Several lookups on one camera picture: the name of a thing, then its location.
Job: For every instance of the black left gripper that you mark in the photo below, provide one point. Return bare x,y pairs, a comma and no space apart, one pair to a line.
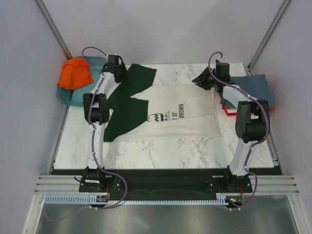
123,67

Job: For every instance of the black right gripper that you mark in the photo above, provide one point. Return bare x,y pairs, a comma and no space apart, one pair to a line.
200,80

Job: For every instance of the white and green t shirt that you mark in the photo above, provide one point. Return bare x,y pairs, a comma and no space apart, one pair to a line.
143,111

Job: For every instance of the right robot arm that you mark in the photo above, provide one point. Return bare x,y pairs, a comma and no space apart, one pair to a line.
252,124

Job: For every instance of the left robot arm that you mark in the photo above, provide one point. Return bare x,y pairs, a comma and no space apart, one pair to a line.
97,114

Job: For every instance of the orange crumpled t shirt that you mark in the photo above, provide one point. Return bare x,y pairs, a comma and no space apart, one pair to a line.
75,74

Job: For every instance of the folded red t shirt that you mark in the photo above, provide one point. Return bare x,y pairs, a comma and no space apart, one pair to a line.
229,109

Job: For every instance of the teal plastic bin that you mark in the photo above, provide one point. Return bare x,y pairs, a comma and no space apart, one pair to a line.
75,97

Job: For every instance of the folded grey-blue t shirt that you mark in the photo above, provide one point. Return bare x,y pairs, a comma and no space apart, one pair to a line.
256,86

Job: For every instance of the right aluminium frame post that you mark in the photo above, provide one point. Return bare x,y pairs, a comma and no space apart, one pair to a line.
271,29

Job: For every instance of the aluminium frame post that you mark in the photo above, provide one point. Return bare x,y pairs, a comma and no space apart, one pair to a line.
271,29
53,28

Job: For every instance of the left aluminium frame post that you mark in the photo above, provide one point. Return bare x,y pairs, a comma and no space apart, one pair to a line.
53,28

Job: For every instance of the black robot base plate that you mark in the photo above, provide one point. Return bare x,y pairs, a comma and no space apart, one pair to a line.
166,183

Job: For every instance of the white slotted cable duct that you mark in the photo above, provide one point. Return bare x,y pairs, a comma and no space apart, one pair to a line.
108,200

